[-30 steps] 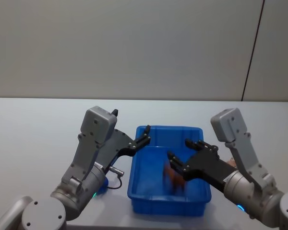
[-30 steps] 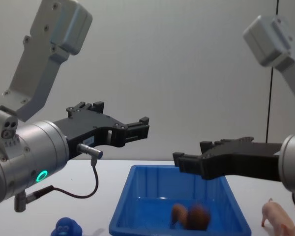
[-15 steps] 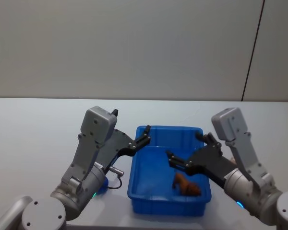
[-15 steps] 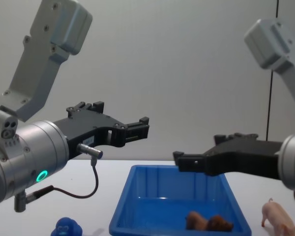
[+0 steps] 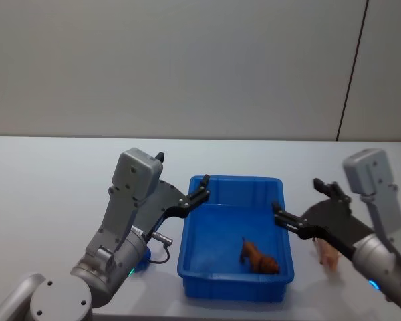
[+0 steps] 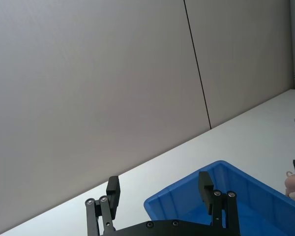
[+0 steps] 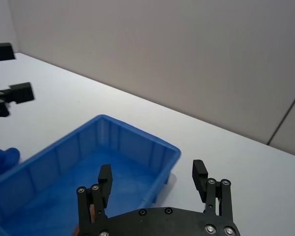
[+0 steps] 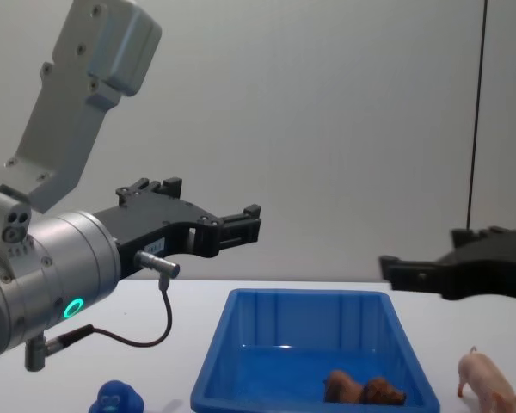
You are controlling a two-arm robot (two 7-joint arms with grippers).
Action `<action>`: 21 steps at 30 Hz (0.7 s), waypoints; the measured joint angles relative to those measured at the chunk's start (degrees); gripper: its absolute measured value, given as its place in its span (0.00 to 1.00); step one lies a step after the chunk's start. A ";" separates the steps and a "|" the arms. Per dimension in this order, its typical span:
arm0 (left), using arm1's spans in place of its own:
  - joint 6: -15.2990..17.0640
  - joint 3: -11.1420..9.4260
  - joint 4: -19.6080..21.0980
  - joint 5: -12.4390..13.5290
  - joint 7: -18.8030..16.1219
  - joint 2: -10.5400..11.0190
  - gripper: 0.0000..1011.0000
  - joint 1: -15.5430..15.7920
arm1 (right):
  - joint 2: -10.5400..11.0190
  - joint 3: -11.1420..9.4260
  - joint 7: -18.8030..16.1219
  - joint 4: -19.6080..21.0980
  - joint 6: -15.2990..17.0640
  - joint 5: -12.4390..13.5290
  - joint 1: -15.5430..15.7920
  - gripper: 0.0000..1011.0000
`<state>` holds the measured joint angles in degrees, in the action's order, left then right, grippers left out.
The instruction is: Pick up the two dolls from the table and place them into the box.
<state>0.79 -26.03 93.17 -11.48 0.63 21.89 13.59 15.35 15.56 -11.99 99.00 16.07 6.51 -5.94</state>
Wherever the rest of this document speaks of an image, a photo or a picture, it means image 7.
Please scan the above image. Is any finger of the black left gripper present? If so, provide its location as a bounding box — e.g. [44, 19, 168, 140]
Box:
[0, 42, 16, 62]
[0, 82, 35, 118]

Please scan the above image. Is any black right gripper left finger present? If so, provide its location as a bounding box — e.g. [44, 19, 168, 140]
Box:
[76, 164, 113, 236]

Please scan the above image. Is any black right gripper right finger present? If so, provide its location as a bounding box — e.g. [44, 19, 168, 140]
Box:
[192, 159, 235, 218]

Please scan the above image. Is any blue rounded plastic object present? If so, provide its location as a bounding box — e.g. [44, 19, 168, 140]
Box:
[0, 147, 22, 174]

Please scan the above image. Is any blue plastic bin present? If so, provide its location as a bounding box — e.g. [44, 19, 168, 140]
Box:
[0, 114, 182, 236]

